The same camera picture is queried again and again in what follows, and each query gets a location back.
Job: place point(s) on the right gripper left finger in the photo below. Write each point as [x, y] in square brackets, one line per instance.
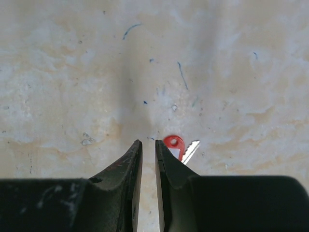
[106, 202]

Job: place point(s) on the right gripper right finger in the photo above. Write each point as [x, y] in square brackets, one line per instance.
[189, 202]

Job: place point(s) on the key with red tag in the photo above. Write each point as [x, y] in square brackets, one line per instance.
[178, 149]

